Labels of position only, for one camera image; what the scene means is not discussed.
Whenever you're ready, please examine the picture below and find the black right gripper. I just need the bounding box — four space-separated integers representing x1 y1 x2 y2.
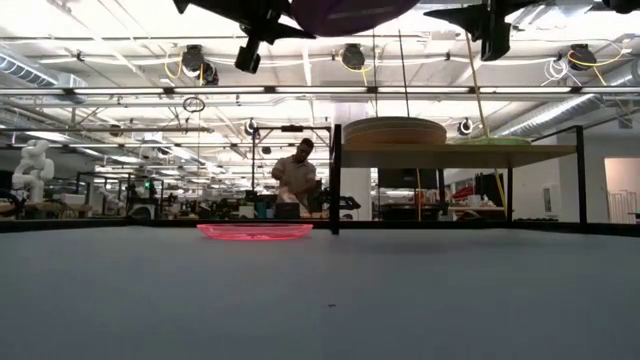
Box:
423 0 515 63

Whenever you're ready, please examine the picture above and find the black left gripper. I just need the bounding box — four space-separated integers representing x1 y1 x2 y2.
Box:
172 0 318 75

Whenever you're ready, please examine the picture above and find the purple plate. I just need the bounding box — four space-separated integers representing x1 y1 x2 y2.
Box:
288 0 422 38

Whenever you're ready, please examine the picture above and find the green transparent plate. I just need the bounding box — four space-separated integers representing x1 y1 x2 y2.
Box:
452 135 532 147

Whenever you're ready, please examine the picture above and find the salmon pink plate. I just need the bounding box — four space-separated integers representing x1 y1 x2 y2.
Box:
344 133 448 146

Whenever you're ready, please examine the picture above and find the pink transparent plate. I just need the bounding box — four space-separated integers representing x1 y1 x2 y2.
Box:
195 222 315 242

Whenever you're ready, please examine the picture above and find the long ceiling light bar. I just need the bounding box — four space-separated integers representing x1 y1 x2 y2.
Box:
0 85 640 96

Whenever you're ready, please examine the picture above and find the person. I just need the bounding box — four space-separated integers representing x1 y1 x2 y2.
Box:
270 137 319 220

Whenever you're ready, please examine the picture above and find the black monitor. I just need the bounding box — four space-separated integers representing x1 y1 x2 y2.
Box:
377 167 439 190

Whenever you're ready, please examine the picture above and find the yellow power cable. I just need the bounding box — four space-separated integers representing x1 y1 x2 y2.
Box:
463 29 507 217

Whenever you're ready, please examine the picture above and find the black ceiling cable reel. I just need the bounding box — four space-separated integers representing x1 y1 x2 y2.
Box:
180 43 206 77
566 43 597 72
340 42 367 72

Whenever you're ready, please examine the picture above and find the black power cable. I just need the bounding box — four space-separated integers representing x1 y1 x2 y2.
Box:
397 29 412 119

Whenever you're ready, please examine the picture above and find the black workstation gantry frame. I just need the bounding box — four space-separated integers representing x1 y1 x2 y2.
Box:
250 124 333 221

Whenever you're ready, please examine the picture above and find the thin black cable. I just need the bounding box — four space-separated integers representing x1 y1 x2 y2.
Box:
371 29 380 119

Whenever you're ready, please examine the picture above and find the silver air duct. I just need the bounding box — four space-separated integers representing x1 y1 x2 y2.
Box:
492 58 640 140
0 49 89 104

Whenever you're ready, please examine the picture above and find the black metal table frame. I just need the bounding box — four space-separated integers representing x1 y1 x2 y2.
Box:
0 218 640 237

